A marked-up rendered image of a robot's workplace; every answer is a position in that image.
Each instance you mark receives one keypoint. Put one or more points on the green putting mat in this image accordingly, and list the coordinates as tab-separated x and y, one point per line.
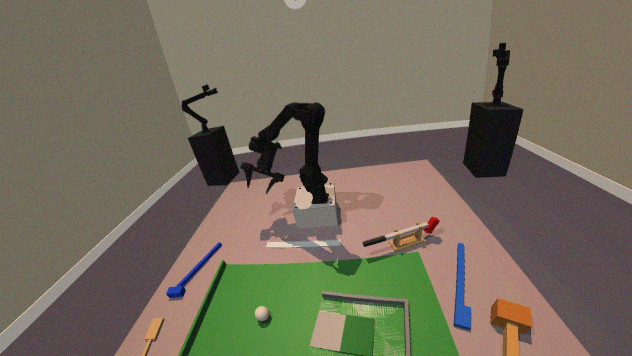
292	293

